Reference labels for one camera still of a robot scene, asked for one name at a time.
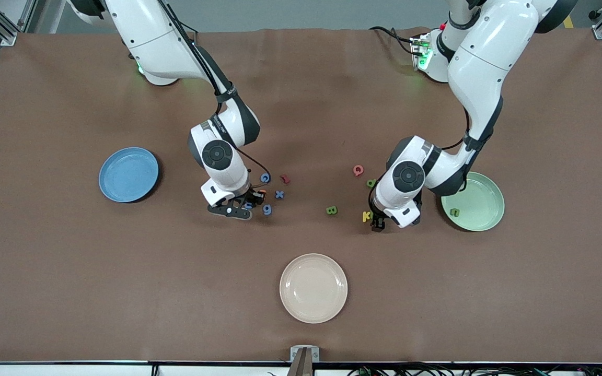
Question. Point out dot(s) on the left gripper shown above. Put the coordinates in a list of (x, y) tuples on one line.
[(378, 224)]

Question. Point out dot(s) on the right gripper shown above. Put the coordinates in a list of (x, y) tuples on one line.
[(253, 196)]

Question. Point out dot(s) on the blue lowercase letter g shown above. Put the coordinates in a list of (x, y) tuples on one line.
[(267, 209)]

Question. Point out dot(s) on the blue capital letter G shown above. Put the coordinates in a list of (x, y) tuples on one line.
[(265, 178)]

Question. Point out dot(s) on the green letter B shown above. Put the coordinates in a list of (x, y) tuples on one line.
[(331, 210)]

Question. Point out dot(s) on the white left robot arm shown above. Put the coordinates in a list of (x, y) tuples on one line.
[(489, 52)]

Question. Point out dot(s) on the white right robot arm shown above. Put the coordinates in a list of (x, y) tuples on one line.
[(149, 36)]

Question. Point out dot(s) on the yellow letter K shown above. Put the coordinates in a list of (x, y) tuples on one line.
[(366, 216)]

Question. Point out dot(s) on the pink letter Q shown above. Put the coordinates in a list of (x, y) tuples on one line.
[(358, 170)]

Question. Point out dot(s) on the beige plate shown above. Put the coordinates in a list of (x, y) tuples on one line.
[(313, 288)]

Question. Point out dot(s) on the green plate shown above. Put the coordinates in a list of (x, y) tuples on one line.
[(481, 209)]

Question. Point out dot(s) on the brown table mat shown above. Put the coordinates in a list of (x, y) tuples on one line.
[(301, 104)]

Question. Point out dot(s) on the blue plate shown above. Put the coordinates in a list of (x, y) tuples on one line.
[(128, 174)]

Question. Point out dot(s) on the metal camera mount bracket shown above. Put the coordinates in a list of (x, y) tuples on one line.
[(304, 360)]

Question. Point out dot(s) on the metal base connector bracket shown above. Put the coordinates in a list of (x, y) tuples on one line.
[(420, 52)]

